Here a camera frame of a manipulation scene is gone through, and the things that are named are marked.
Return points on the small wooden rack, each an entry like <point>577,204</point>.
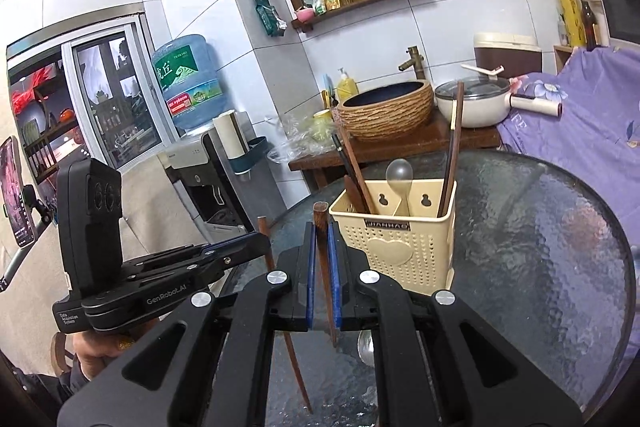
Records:
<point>562,57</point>

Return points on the cream plastic utensil holder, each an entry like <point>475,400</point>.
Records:
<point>395,252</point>

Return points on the brass faucet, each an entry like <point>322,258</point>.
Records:
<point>417,64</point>

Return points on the black smartphone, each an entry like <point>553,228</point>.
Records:
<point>15,197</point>

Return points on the clear plastic bags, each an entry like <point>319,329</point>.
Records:
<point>295,137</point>

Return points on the yellow dish soap bottle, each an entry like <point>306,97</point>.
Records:
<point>346,89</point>

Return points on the black chopstick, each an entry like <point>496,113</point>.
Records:
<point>339,147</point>

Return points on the grey water dispenser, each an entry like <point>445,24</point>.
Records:
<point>190,162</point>

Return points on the dark wooden counter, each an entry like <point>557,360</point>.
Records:
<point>475,135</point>

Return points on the cream cooking pan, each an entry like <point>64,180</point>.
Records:
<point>480,112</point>

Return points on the person's left hand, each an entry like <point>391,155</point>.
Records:
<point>100,349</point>

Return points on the pink bowl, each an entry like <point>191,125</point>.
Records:
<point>305,13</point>

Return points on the teal cup holder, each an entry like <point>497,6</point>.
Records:
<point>255,154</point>

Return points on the clear plastic spoon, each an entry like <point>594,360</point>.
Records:
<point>399,172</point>

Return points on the glass pan lid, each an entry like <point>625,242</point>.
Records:
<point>480,88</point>

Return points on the wooden display shelf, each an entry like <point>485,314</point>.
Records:
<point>50,132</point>

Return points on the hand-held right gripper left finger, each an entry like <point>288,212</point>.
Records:
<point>311,277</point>

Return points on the white rice paddle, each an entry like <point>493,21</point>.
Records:
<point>480,70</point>

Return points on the white microwave oven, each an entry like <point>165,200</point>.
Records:
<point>620,12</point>

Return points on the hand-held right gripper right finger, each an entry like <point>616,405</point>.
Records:
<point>336,277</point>

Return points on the brown woven-look sink basin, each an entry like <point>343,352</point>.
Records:
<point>395,117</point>

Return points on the light wooden chopstick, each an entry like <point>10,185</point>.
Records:
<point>455,107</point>

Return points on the brown glass bottle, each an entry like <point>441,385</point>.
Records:
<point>589,24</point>

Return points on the purple floral cloth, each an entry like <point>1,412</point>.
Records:
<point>590,117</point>

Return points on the metal spoon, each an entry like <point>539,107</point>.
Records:
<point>367,349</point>

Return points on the black phone stand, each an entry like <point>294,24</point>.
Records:
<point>40,202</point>

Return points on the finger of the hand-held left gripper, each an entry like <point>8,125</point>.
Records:
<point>210,249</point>
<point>215,271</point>

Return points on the yellow cup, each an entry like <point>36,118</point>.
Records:
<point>322,122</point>

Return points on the green hanging packet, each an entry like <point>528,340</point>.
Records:
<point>267,17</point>

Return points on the glass sliding door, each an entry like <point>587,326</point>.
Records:
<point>115,72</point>

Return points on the blue water jug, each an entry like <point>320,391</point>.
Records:
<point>185,77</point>

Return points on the brown white rice cooker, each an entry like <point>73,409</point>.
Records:
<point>510,57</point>

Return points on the person's left forearm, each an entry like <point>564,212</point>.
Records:
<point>40,399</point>

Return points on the yellow wrap roll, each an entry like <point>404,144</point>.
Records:
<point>567,2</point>

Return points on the small clear bottle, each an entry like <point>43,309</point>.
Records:
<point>563,29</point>

